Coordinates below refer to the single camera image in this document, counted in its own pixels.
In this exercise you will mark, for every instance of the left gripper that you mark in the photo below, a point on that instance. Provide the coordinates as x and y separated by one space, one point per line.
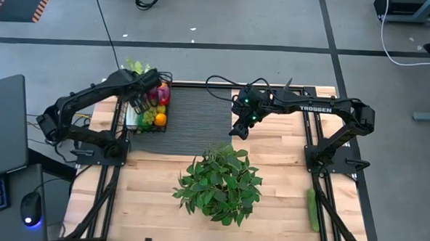
145 97

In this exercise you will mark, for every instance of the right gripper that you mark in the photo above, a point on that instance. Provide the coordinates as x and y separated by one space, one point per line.
253 105

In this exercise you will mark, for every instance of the green grapes bunch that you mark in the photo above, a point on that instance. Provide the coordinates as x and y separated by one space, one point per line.
149 115

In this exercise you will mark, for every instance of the purple grapes bunch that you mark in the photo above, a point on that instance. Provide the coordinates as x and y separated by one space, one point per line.
153 96

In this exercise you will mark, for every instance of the yellow lemon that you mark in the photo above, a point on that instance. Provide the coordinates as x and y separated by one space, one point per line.
161 109

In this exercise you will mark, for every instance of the orange mandarin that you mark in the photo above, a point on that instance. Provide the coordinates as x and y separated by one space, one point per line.
160 120

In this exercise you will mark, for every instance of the green celery bunch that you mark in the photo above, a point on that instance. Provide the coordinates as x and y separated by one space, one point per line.
135 66

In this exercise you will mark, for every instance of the green cucumber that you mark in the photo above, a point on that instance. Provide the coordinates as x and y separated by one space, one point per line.
312 212

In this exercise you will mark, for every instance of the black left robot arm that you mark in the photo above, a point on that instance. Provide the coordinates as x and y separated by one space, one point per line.
85 95

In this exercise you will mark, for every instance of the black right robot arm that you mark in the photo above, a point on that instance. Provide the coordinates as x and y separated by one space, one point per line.
339 106

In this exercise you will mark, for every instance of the grey woven mat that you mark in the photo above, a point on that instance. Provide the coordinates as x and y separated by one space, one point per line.
196 123

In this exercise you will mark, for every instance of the green artificial plant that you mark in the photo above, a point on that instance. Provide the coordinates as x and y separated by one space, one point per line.
219 186

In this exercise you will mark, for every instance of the grey computer desk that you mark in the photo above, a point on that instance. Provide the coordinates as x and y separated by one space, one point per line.
34 178

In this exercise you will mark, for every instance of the black desk monitor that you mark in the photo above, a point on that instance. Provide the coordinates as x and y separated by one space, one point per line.
4 126

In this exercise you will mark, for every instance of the black computer mouse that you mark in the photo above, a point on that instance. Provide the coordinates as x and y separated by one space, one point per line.
31 207

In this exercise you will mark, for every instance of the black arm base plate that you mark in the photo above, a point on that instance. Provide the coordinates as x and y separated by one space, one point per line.
89 160
309 164

